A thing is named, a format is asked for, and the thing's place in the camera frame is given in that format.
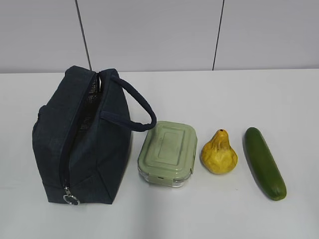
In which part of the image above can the green lidded glass container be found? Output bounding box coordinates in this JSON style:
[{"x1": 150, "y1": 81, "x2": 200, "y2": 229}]
[{"x1": 138, "y1": 121, "x2": 197, "y2": 188}]

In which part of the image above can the green cucumber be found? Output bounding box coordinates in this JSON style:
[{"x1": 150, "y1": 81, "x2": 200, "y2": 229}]
[{"x1": 243, "y1": 127, "x2": 287, "y2": 201}]

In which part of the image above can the dark blue fabric lunch bag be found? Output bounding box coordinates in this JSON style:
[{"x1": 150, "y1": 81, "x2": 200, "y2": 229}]
[{"x1": 32, "y1": 66, "x2": 157, "y2": 206}]

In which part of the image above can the yellow pear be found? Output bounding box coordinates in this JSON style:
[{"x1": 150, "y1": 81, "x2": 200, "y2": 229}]
[{"x1": 200, "y1": 129, "x2": 238, "y2": 175}]

